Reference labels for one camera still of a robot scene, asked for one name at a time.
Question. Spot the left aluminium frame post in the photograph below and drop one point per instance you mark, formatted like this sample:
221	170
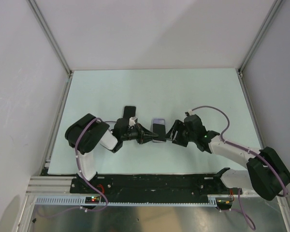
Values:
49	35

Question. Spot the aluminium frame post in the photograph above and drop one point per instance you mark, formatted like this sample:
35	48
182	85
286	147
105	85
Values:
49	35
269	19

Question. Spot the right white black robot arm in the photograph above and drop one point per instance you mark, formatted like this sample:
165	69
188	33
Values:
267	173

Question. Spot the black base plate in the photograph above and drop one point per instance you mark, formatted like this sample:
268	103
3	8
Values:
160	188

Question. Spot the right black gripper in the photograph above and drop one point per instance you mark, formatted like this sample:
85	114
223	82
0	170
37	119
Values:
178	126

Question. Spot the right aluminium frame post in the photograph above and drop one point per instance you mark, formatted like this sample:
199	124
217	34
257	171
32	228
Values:
269	19

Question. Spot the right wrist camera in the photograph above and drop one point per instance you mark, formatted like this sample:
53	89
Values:
189	113

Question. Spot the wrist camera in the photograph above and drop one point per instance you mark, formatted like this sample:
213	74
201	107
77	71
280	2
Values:
133	121
189	113

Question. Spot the white slotted cable duct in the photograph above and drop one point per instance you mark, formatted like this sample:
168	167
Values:
88	201

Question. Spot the black screen phone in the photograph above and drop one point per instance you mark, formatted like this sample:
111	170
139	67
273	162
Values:
160	131
129	112

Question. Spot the clear phone case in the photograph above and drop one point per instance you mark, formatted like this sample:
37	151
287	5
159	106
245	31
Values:
129	106

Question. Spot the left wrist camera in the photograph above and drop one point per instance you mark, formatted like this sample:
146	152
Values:
133	121

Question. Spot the aluminium front rail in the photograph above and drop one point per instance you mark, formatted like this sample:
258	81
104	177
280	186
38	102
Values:
49	185

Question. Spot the purple phone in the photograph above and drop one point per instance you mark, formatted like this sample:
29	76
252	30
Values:
158	120

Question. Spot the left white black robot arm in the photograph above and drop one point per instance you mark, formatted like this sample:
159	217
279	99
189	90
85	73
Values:
89	131

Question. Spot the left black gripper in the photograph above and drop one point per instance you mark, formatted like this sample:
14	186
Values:
142	133

